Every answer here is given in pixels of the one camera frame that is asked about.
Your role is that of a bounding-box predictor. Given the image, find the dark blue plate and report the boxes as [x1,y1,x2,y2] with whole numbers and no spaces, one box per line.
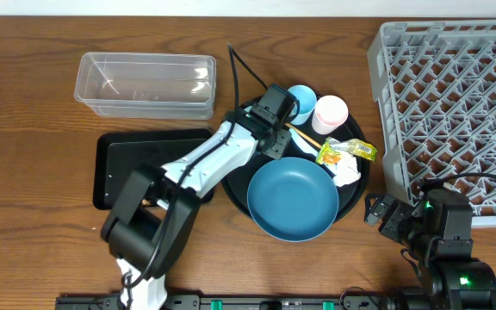
[246,157,339,243]

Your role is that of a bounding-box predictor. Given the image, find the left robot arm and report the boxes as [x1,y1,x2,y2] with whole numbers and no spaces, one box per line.
[101,109,291,309]

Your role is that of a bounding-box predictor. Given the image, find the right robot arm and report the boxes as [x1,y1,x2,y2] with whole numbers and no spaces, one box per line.
[364,188,496,309]

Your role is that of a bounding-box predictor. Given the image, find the grey dishwasher rack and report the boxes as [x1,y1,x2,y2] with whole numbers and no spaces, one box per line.
[368,20,496,228]

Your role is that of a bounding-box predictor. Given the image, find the wooden chopstick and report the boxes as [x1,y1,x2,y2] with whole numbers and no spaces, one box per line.
[285,123,322,149]

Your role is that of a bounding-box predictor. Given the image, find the white plastic spoon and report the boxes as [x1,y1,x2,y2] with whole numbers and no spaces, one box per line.
[288,128,318,161]

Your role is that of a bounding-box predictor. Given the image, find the light blue cup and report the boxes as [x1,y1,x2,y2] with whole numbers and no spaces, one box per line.
[288,84,317,126]

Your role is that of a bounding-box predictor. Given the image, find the yellow snack wrapper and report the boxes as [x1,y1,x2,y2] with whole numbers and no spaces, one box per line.
[316,137,377,164]

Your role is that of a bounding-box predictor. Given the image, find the round black serving tray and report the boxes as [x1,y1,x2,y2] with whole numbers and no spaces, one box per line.
[221,116,372,222]

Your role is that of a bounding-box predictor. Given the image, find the pink cup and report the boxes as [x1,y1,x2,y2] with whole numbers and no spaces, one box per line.
[312,95,349,134]

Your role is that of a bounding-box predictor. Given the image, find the crumpled white napkin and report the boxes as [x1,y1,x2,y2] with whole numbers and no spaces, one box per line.
[332,152,361,187]

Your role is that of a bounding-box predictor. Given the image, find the black rectangular tray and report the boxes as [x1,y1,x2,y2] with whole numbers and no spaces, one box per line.
[92,128,212,210]

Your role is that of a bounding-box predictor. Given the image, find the clear plastic bin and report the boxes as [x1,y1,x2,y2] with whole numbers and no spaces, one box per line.
[74,52,217,120]

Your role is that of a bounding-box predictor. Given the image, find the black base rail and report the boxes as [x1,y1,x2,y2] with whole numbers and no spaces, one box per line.
[54,292,399,310]

